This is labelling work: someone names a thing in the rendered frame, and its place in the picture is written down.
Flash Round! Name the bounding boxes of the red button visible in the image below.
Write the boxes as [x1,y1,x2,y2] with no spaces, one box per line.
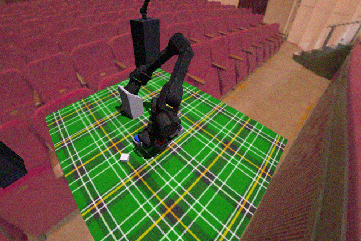
[154,138,169,151]

